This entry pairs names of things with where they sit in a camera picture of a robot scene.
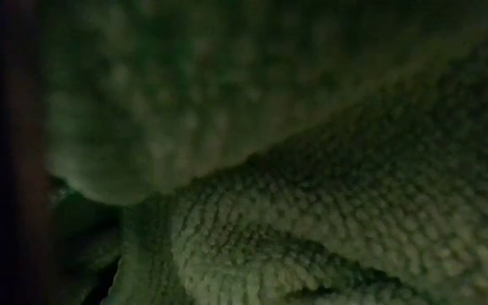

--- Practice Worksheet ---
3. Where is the bronze wire basket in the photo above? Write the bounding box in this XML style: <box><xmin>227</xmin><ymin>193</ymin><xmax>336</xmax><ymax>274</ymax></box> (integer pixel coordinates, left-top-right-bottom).
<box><xmin>0</xmin><ymin>0</ymin><xmax>53</xmax><ymax>305</ymax></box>

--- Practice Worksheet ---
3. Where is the green microfiber towel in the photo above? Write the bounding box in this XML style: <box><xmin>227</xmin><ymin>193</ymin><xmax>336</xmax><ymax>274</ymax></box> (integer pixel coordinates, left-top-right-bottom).
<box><xmin>42</xmin><ymin>0</ymin><xmax>488</xmax><ymax>207</ymax></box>
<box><xmin>99</xmin><ymin>25</ymin><xmax>488</xmax><ymax>305</ymax></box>

